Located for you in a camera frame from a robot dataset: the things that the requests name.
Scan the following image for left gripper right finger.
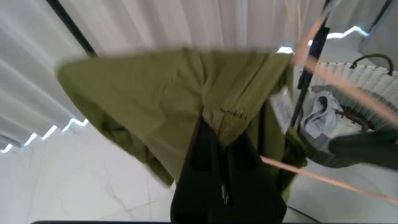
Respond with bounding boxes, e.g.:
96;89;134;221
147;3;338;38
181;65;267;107
225;129;287;223

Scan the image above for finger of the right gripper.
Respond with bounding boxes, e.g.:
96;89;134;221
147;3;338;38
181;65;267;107
328;129;398;171

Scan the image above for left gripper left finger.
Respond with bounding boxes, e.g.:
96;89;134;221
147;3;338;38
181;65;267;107
170;107;226;223

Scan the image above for pink clothes hanger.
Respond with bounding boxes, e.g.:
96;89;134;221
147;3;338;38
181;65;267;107
260;17;398;205
283;0;305;44

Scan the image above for pale grey shorts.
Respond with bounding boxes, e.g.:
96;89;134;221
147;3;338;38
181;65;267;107
299;89;345;141

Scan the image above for green long-sleeved shirt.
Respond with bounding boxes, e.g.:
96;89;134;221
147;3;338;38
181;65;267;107
57;47;309;205

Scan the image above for white laundry basket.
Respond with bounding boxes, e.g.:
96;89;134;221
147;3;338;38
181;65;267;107
297;53;398;169

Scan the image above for black clothes rack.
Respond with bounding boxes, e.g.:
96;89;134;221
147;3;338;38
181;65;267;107
45;0;336;129

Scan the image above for white curtain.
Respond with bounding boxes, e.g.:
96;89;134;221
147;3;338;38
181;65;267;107
0;0;389;150

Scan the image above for black cable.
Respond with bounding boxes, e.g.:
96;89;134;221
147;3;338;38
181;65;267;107
285;205;323;223

